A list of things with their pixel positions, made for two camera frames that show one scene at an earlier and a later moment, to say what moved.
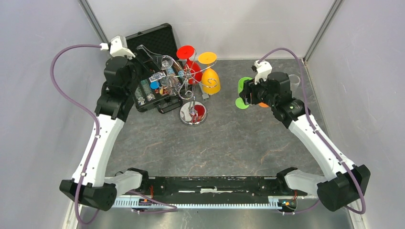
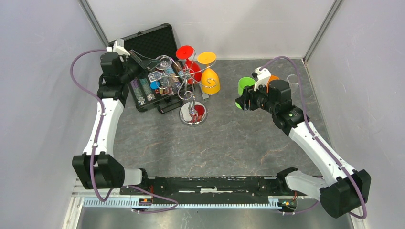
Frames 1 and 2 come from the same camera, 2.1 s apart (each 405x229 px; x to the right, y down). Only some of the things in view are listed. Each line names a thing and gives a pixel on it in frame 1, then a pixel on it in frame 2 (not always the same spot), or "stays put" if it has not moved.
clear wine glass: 294,80 stays put
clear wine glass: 167,61 stays put
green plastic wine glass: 239,102 stays put
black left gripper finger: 156,58 to 149,64
